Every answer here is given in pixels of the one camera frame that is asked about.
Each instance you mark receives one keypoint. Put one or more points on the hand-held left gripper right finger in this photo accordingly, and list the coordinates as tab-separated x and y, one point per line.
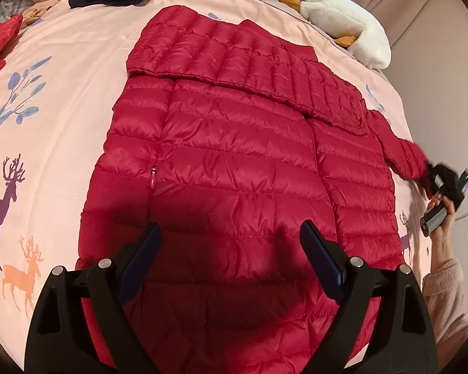
323	257

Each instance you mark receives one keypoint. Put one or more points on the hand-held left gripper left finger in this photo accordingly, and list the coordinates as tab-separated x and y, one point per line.
141	257

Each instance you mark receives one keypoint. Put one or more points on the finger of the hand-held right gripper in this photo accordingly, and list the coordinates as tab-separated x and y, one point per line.
427	179

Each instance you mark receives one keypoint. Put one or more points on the red down jacket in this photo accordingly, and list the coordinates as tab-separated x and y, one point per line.
226	144

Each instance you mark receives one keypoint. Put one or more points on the person's right forearm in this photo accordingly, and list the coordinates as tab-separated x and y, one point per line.
446	304

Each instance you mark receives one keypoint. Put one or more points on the person's right hand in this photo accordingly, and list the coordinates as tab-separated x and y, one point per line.
444	233

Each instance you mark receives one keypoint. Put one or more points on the pink deer print bedspread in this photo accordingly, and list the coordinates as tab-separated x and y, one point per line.
62	124

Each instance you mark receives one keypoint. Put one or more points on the pink curtain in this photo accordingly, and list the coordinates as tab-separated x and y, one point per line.
394	0

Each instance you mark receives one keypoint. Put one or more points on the white goose plush toy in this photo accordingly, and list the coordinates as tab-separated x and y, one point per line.
343	11

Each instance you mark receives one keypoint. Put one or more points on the peach cloth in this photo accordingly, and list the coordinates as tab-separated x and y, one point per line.
39	9

